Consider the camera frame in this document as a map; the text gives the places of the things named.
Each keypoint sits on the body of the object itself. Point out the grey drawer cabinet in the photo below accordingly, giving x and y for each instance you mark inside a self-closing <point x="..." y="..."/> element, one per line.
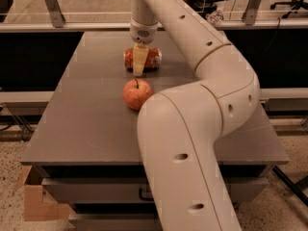
<point x="86" y="144"/>

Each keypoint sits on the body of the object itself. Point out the clear plastic bottle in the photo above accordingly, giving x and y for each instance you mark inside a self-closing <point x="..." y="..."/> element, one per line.
<point x="214" y="17"/>

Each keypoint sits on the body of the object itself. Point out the cardboard box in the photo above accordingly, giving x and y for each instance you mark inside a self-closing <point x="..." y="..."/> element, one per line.
<point x="39" y="204"/>

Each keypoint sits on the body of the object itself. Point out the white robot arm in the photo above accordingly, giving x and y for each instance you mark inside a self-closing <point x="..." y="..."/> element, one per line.
<point x="178" y="127"/>

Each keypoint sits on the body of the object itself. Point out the black drawer handle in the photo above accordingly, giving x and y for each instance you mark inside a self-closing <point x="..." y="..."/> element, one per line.
<point x="145" y="194"/>

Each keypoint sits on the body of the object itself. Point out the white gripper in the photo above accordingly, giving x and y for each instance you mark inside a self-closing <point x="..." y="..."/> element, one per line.
<point x="143" y="34"/>

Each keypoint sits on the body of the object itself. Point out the red apple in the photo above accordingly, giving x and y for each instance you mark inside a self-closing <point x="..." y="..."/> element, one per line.
<point x="136" y="92"/>

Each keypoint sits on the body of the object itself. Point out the red coke can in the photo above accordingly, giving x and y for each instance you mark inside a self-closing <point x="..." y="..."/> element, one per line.
<point x="153" y="60"/>

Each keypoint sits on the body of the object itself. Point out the black office chair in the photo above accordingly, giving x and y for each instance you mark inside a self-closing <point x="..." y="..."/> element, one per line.
<point x="295" y="5"/>

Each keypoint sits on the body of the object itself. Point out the metal railing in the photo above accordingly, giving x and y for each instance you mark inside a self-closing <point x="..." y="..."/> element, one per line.
<point x="99" y="13"/>

